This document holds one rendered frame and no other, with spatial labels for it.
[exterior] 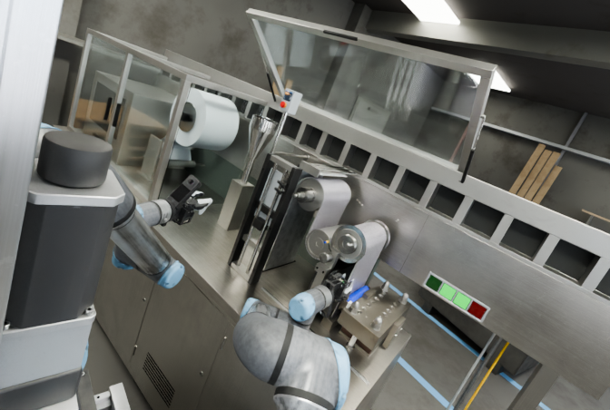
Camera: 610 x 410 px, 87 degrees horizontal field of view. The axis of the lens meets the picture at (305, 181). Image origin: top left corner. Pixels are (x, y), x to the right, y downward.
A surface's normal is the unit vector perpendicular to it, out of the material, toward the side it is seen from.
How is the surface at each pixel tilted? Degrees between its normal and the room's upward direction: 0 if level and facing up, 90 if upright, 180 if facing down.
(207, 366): 90
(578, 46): 90
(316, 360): 31
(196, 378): 90
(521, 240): 90
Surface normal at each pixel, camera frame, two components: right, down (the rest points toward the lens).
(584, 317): -0.57, -0.02
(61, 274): 0.63, 0.42
